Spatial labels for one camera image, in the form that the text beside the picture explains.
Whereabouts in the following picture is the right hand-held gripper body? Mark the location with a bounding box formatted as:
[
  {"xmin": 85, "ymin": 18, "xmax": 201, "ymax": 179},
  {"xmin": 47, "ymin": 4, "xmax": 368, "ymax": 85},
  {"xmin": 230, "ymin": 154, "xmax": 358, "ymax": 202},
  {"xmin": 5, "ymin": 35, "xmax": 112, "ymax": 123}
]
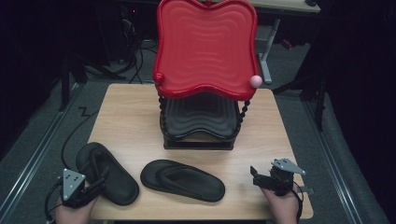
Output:
[{"xmin": 268, "ymin": 157, "xmax": 306, "ymax": 197}]

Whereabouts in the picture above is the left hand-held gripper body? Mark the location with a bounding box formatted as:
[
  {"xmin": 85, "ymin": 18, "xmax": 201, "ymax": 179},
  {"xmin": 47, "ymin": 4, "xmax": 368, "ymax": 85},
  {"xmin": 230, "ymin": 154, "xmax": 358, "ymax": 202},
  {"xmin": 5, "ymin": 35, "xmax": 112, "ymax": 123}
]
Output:
[{"xmin": 61, "ymin": 168, "xmax": 100, "ymax": 209}]

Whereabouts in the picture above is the black slipper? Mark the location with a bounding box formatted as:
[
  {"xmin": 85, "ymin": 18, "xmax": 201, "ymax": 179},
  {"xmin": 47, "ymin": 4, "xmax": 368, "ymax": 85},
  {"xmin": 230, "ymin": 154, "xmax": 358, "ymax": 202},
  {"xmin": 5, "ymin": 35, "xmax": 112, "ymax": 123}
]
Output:
[
  {"xmin": 139, "ymin": 159, "xmax": 226, "ymax": 203},
  {"xmin": 76, "ymin": 142, "xmax": 140, "ymax": 206}
]

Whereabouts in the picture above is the red and black shoe rack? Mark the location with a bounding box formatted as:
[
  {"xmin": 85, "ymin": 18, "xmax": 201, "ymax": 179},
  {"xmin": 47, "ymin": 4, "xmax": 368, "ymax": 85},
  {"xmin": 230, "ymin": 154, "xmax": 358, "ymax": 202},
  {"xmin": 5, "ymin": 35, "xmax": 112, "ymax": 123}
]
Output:
[{"xmin": 151, "ymin": 0, "xmax": 263, "ymax": 151}]

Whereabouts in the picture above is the person's left hand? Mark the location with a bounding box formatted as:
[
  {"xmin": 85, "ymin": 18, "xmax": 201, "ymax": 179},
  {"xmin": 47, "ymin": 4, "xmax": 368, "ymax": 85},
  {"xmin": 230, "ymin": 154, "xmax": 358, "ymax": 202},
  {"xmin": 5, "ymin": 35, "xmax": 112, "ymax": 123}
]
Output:
[{"xmin": 55, "ymin": 196, "xmax": 98, "ymax": 224}]

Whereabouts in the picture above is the person's right hand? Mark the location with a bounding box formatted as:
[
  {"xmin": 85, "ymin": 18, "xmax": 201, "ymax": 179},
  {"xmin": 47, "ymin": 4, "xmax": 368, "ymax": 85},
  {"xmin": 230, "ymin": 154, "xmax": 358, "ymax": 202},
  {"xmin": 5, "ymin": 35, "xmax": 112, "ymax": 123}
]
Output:
[{"xmin": 261, "ymin": 184, "xmax": 301, "ymax": 224}]

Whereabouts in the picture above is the grey tape mark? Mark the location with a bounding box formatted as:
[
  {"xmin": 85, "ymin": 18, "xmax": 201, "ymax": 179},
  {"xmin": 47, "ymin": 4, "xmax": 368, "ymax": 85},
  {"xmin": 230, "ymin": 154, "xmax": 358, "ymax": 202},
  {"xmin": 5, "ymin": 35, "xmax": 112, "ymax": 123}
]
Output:
[{"xmin": 297, "ymin": 185, "xmax": 316, "ymax": 195}]

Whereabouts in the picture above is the black stand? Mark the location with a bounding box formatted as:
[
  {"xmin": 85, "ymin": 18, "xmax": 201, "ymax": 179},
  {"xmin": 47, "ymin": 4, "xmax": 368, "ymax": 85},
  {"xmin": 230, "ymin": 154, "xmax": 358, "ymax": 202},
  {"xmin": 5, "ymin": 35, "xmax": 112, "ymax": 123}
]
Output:
[
  {"xmin": 272, "ymin": 69, "xmax": 329, "ymax": 133},
  {"xmin": 58, "ymin": 50, "xmax": 90, "ymax": 112}
]

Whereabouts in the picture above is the white desk leg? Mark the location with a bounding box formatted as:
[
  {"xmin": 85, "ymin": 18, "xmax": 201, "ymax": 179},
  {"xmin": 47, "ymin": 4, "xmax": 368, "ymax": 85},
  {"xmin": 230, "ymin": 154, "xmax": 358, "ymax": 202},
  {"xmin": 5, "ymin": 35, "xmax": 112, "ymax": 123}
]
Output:
[{"xmin": 256, "ymin": 18, "xmax": 282, "ymax": 86}]

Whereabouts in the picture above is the light desk top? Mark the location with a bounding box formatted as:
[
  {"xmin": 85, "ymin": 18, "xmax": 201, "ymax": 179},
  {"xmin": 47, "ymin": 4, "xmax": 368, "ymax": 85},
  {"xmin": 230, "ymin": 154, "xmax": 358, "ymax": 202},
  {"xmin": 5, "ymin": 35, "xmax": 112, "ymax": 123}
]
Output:
[{"xmin": 248, "ymin": 0, "xmax": 321, "ymax": 15}]

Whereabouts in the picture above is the left hand-held gripper cable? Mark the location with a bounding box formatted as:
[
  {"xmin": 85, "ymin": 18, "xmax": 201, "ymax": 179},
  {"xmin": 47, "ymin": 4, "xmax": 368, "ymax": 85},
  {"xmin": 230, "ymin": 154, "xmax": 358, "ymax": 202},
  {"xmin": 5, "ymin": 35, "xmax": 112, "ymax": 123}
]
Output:
[{"xmin": 44, "ymin": 176, "xmax": 65, "ymax": 224}]

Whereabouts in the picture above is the hand-held gripper cable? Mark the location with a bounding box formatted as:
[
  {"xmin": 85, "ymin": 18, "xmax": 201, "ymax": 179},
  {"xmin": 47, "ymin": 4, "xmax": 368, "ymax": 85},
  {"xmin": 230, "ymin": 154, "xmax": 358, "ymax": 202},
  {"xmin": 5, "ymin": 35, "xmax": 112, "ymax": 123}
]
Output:
[
  {"xmin": 290, "ymin": 182, "xmax": 305, "ymax": 224},
  {"xmin": 44, "ymin": 176, "xmax": 65, "ymax": 224}
]

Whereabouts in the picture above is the right hand-held gripper cable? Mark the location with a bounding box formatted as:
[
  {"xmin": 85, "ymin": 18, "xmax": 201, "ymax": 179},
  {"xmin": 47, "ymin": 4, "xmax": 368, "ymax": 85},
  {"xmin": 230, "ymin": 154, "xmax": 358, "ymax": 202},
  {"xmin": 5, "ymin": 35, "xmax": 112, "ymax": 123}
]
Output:
[{"xmin": 290, "ymin": 182, "xmax": 305, "ymax": 224}]

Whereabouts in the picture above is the black floor cable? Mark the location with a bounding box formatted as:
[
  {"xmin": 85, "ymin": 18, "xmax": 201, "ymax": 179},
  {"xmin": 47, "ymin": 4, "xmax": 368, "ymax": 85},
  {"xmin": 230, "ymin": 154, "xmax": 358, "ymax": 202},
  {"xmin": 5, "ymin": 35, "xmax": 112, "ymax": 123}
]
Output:
[{"xmin": 61, "ymin": 106, "xmax": 98, "ymax": 172}]

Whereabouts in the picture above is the metal floor rail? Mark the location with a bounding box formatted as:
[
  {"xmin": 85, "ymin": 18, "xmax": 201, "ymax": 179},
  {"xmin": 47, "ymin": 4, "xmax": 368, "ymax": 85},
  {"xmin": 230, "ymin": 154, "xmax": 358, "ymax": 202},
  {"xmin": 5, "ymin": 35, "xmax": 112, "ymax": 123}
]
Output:
[
  {"xmin": 0, "ymin": 81, "xmax": 82, "ymax": 217},
  {"xmin": 303, "ymin": 99, "xmax": 364, "ymax": 224}
]

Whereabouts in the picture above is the bundle of black cables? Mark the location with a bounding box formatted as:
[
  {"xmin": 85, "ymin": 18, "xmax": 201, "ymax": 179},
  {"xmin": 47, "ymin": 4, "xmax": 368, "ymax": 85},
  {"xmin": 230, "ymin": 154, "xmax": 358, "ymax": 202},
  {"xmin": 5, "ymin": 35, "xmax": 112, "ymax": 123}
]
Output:
[{"xmin": 83, "ymin": 6, "xmax": 159, "ymax": 86}]

